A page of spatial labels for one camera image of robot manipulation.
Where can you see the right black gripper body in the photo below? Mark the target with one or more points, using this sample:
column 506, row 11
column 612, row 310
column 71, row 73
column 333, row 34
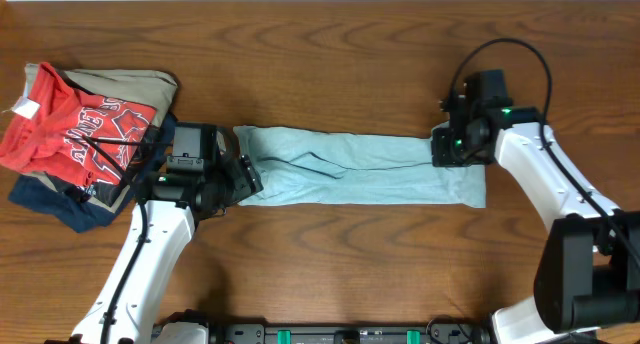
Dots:
column 455, row 148

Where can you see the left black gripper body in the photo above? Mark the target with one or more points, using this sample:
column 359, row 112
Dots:
column 236, row 181

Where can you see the light blue t-shirt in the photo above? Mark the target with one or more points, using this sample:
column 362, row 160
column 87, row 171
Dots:
column 305, row 167

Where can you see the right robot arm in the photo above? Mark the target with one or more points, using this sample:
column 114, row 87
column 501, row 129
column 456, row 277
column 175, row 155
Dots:
column 588, row 274

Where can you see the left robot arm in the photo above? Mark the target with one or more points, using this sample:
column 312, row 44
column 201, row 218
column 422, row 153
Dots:
column 164, row 221

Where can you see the beige folded shirt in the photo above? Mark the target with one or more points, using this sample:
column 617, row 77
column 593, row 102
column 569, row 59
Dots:
column 152, row 88

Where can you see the red printed t-shirt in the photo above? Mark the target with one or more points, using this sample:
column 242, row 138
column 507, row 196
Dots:
column 75, row 136

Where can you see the navy folded garment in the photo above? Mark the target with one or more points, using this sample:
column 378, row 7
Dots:
column 75, row 211

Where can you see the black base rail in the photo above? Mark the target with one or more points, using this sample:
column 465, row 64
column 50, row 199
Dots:
column 194, row 327

